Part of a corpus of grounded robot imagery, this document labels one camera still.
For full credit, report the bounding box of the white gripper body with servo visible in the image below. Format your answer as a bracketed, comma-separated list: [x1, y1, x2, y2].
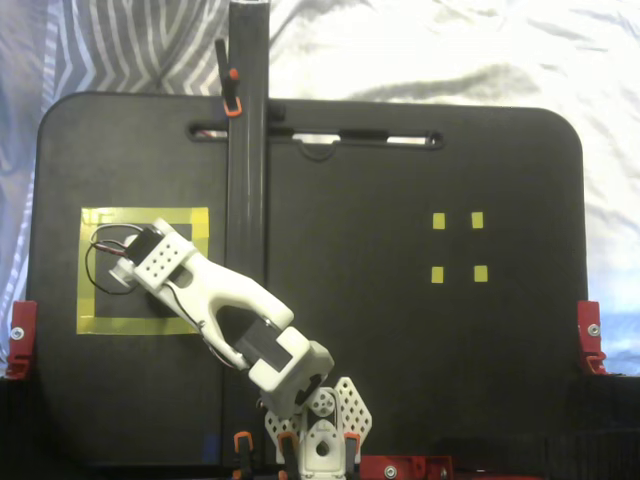
[107, 232, 146, 294]

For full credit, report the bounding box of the yellow tape square outline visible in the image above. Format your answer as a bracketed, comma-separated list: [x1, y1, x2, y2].
[75, 206, 210, 337]

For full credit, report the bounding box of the red table clamp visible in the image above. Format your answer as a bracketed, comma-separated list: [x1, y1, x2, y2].
[4, 299, 39, 380]
[576, 299, 609, 376]

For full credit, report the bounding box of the black long flat bar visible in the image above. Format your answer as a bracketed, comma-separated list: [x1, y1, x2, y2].
[221, 0, 273, 464]

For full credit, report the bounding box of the orange and black spring clamp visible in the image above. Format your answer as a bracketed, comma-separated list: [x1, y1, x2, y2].
[214, 38, 245, 119]

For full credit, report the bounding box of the red corner bracket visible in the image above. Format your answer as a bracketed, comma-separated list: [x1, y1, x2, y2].
[359, 453, 454, 480]

